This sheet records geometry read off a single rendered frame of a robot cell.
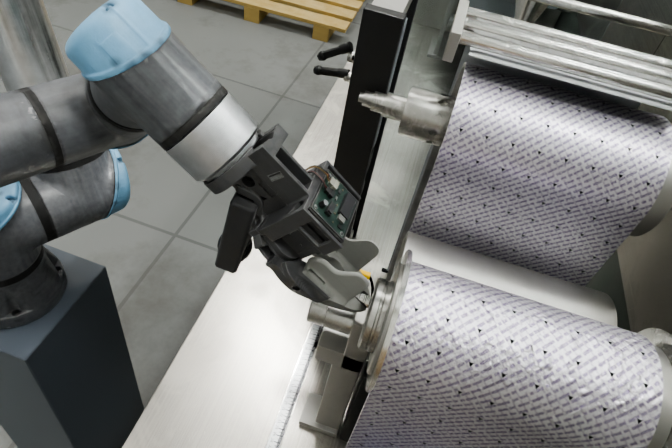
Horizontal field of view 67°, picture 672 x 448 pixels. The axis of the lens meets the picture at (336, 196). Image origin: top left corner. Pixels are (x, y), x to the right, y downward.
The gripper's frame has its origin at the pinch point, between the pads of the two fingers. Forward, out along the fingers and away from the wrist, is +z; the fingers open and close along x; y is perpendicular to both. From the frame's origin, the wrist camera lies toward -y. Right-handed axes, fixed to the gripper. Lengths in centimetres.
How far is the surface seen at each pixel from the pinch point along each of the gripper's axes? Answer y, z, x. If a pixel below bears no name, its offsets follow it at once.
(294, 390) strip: -29.2, 18.1, 4.0
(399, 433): -1.3, 12.7, -8.2
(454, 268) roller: 6.2, 8.4, 8.9
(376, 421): -2.4, 10.1, -8.2
